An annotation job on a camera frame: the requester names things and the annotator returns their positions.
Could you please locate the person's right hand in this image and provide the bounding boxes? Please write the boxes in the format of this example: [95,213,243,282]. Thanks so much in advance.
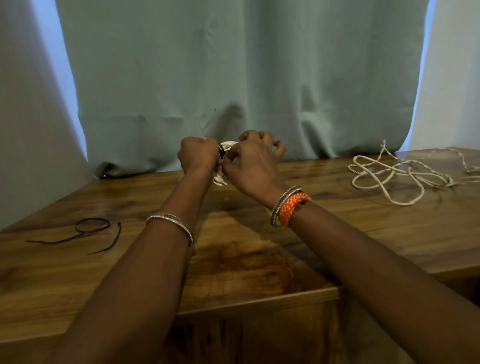
[221,130,303,211]

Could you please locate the wooden desk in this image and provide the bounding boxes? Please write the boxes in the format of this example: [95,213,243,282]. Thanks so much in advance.
[0,147,480,364]

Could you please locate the person's left hand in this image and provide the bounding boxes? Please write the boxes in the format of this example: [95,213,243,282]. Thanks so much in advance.
[177,136,222,177]

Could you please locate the silver beaded bangle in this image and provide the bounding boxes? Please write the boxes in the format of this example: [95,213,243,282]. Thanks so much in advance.
[145,212,195,248]

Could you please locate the short black twist tie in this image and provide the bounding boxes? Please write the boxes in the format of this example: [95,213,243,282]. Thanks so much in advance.
[87,221,122,256]

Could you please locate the plain white cable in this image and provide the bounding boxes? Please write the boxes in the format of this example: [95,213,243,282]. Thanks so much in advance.
[347,154,457,207]

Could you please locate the person's left forearm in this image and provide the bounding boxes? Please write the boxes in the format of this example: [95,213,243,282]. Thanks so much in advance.
[44,168,215,364]

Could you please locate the teal fabric curtain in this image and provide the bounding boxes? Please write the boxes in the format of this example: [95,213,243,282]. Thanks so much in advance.
[55,0,430,178]

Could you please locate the long black twist tie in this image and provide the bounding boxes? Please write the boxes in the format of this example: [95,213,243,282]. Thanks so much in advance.
[25,217,112,245]

